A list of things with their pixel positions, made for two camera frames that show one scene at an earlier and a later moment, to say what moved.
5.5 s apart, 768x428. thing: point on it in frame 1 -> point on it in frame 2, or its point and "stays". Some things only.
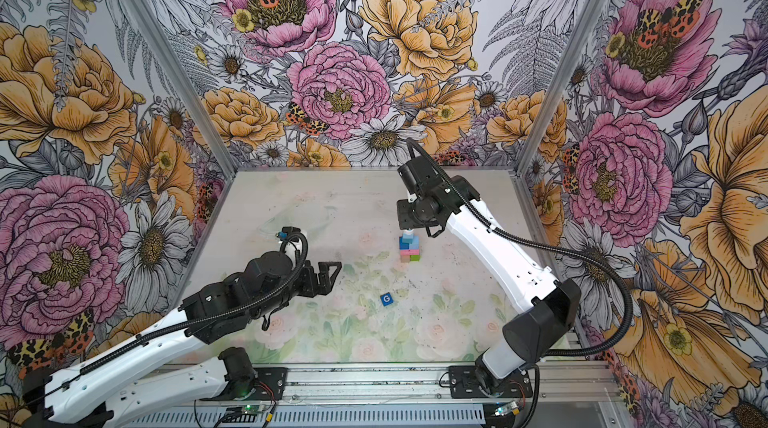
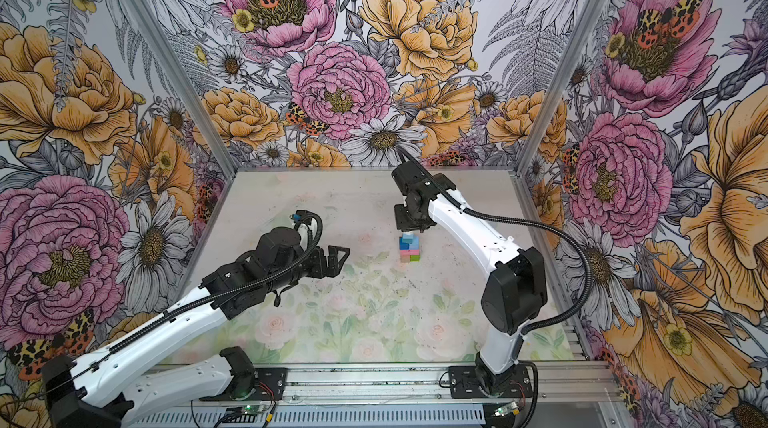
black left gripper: x=325 y=283 -> x=319 y=271
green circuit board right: x=507 y=408 stays
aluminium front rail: x=553 y=383 stays
